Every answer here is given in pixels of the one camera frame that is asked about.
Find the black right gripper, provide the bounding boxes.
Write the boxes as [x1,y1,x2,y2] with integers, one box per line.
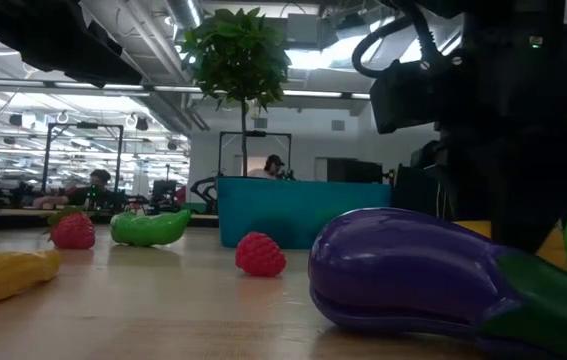
[370,0,567,254]

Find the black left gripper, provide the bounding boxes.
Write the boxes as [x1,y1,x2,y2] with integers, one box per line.
[0,0,144,90]

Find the yellow banana toy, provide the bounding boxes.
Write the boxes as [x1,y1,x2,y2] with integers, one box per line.
[455,219,567,275]

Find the purple eggplant toy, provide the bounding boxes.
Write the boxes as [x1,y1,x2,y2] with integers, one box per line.
[307,208,567,360]

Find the red strawberry green leaves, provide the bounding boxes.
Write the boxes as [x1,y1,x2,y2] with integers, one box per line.
[41,204,97,251]

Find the blue plastic tupperware container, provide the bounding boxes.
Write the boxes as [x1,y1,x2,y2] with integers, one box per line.
[216,175,393,250]

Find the yellow corn toy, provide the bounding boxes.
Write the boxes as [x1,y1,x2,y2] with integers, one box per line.
[0,249,63,303]

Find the small red raspberry toy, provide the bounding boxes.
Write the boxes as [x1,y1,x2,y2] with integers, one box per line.
[234,231,288,278]

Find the black panel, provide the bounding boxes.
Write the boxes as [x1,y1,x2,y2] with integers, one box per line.
[392,164,442,219]

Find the person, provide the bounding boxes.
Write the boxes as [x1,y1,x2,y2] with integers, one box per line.
[247,153,289,180]
[32,168,114,209]

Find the green artificial plant black pot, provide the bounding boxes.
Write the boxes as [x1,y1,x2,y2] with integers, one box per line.
[178,7,293,179]

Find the black cabinet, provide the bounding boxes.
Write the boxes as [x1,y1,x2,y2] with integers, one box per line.
[326,158,384,185]

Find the black rig frame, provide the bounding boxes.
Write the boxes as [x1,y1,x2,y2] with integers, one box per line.
[41,122,125,209]
[217,130,293,181]

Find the black aluminium table frame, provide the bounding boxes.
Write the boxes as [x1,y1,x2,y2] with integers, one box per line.
[0,177,219,232]

